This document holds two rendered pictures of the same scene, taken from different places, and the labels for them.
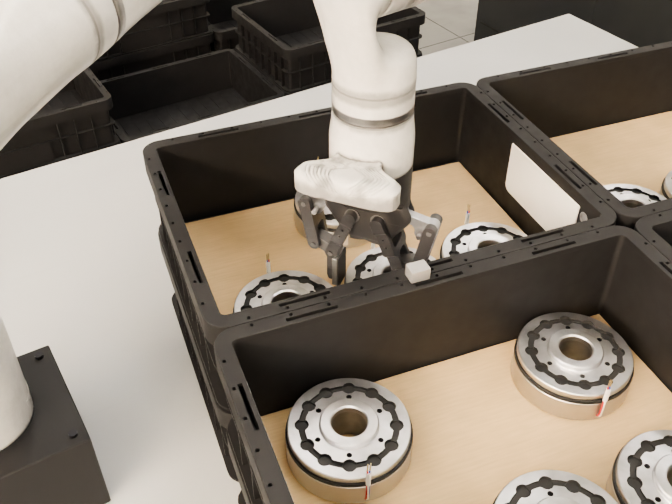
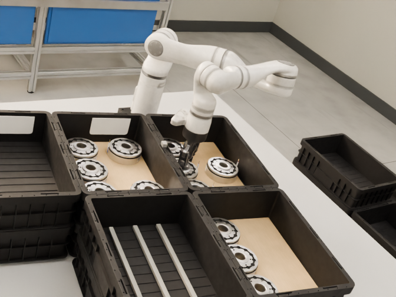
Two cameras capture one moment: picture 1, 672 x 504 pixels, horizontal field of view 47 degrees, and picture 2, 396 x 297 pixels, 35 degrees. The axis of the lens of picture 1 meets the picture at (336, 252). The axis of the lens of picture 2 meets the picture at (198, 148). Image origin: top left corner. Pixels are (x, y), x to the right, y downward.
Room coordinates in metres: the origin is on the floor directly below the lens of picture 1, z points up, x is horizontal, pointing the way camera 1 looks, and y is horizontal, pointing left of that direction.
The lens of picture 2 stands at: (0.29, -1.65, 1.89)
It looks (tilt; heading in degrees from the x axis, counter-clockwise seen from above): 30 degrees down; 79
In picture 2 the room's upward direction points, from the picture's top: 18 degrees clockwise
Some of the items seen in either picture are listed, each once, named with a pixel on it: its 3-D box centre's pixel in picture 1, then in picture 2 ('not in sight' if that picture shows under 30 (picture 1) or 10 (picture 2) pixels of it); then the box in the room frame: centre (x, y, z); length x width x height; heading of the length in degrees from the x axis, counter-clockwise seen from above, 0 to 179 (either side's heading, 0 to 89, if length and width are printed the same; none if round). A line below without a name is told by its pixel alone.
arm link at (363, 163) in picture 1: (364, 139); (193, 116); (0.57, -0.02, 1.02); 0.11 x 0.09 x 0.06; 158
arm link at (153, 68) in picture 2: not in sight; (159, 53); (0.45, 0.32, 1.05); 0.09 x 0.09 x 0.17; 68
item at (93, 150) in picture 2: not in sight; (81, 147); (0.26, -0.06, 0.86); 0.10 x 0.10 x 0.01
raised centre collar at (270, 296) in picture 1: (287, 303); (170, 145); (0.53, 0.05, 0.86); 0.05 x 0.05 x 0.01
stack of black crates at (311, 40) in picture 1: (328, 91); not in sight; (1.87, 0.02, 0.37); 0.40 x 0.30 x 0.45; 122
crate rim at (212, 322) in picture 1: (366, 189); (208, 151); (0.64, -0.03, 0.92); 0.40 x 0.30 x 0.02; 111
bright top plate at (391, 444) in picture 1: (349, 427); (125, 147); (0.39, -0.01, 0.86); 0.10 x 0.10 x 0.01
